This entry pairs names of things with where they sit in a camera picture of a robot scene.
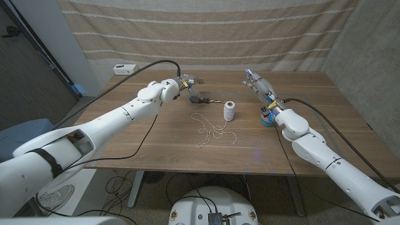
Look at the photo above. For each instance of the white floor board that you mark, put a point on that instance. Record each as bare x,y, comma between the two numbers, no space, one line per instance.
87,193

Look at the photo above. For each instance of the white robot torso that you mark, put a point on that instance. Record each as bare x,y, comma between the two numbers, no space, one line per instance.
212,203

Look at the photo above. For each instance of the grey table leg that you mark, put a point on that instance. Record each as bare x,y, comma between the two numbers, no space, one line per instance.
136,187
295,193

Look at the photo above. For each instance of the black door frame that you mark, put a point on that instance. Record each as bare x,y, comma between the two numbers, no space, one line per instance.
40,50

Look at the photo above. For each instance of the white sneaker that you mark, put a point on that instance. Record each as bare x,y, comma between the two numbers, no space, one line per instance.
59,195

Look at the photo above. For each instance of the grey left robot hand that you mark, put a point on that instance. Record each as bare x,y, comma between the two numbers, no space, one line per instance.
189,80

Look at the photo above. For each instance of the white power strip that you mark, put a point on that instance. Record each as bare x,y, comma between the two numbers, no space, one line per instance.
123,70

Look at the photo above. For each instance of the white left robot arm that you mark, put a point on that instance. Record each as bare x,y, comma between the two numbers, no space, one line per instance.
103,125

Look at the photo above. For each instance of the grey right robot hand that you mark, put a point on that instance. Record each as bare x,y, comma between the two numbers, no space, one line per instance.
264,87

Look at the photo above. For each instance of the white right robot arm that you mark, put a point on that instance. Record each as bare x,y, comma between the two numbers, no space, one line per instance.
318,153

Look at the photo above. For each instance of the blue upholstered chair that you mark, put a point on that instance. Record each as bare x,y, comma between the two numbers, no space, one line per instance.
18,134

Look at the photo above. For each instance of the colourful stacked cups toy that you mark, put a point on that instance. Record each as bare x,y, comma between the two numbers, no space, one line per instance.
265,122

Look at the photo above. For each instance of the beige striped cloth backdrop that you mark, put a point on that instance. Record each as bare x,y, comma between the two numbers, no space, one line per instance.
203,31

